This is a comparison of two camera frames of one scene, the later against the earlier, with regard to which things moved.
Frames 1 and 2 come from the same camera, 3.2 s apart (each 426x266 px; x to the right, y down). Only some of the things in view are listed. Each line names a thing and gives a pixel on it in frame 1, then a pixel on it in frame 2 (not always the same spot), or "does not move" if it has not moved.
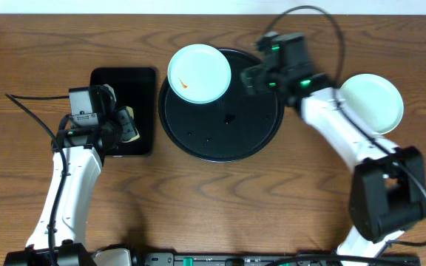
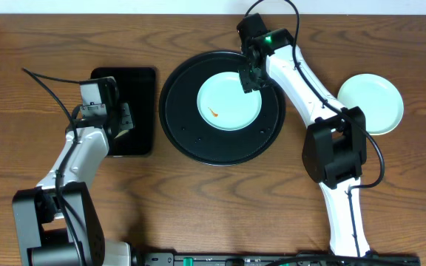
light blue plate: (199, 73) → (222, 103)
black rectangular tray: (133, 87) does not move
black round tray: (231, 128) does not move
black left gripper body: (123, 123) → (123, 120)
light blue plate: (375, 100) does not move
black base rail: (277, 258) does not move
